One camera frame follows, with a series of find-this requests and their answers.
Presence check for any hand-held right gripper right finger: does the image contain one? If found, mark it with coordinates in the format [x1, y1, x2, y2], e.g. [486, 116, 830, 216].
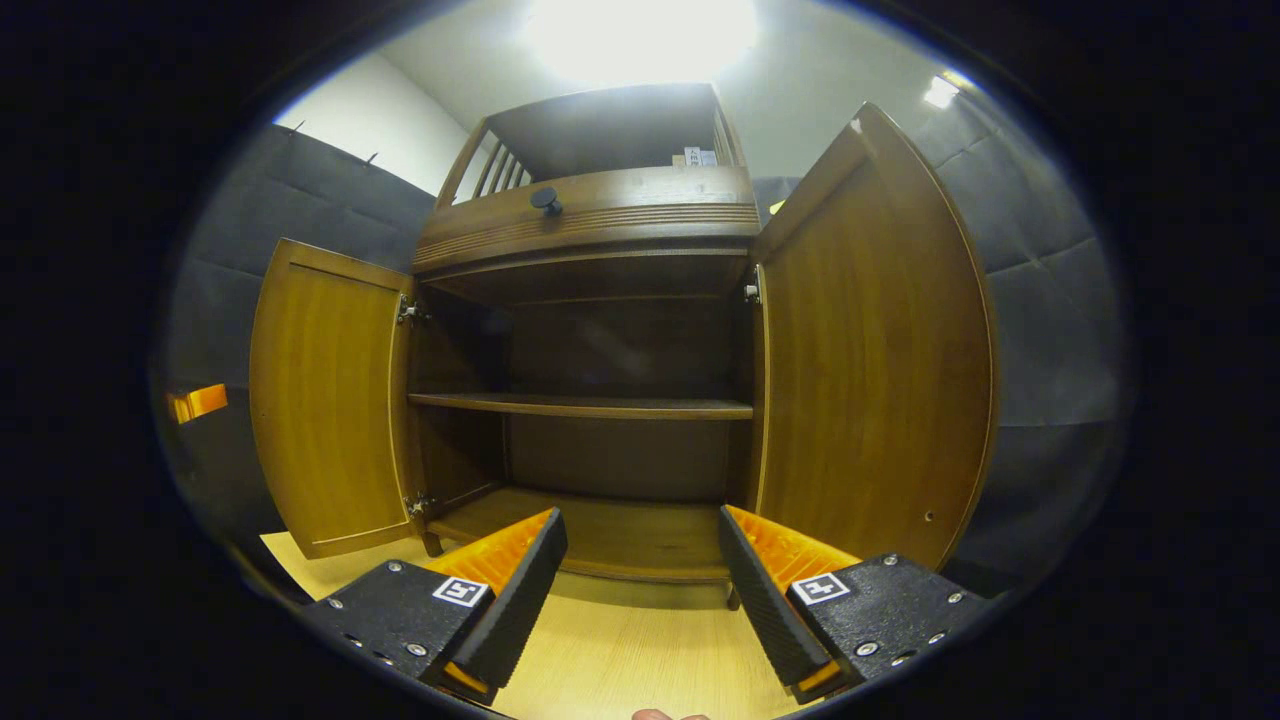
[717, 505, 1001, 706]

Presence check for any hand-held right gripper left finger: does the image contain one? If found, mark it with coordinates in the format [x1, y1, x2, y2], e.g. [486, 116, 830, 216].
[298, 507, 569, 706]

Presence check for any wooden cabinet door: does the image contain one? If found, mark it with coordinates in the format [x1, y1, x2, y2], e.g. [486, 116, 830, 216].
[248, 237, 426, 560]
[750, 102, 1001, 573]

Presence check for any wooden cabinet shelf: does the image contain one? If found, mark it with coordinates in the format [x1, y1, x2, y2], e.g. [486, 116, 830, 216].
[407, 392, 754, 421]

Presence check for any black backdrop cloth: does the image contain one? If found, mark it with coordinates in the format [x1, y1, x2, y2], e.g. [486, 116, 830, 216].
[160, 95, 1126, 601]

